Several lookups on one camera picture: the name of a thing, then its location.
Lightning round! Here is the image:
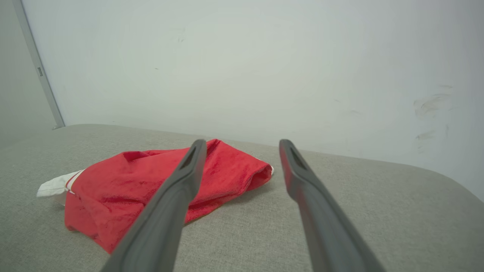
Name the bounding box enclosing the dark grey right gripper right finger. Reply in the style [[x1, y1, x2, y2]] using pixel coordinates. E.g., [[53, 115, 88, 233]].
[[279, 139, 386, 272]]

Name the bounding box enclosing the red and white jersey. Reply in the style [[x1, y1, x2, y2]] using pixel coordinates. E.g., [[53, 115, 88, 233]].
[[37, 139, 274, 254]]

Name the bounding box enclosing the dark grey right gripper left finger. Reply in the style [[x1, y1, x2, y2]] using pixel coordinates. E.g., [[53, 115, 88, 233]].
[[100, 139, 208, 272]]

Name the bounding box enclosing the grey metal post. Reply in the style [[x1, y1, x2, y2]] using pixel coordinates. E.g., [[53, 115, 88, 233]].
[[13, 0, 65, 130]]

